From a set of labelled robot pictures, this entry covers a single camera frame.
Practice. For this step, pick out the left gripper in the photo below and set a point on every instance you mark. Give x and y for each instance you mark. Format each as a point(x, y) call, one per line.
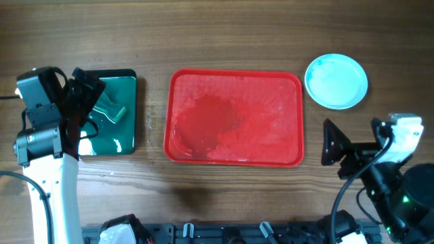
point(89, 95)

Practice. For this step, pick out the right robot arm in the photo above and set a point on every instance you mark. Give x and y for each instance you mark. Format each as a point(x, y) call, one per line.
point(403, 201)

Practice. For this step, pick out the green dish sponge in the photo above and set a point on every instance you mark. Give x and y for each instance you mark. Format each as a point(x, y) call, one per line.
point(112, 111)

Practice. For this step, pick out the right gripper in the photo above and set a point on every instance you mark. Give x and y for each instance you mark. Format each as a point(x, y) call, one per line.
point(332, 141)

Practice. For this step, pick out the black tray with green water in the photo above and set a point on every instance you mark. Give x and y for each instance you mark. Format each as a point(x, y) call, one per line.
point(114, 139)

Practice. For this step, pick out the light blue plate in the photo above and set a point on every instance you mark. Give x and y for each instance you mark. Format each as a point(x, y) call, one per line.
point(336, 81)

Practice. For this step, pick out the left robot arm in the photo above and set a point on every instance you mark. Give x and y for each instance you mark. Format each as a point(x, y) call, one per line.
point(51, 173)

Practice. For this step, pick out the red plastic serving tray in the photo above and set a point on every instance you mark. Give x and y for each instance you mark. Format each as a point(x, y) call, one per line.
point(235, 117)

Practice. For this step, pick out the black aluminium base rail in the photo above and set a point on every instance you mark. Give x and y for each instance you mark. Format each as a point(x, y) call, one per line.
point(295, 232)

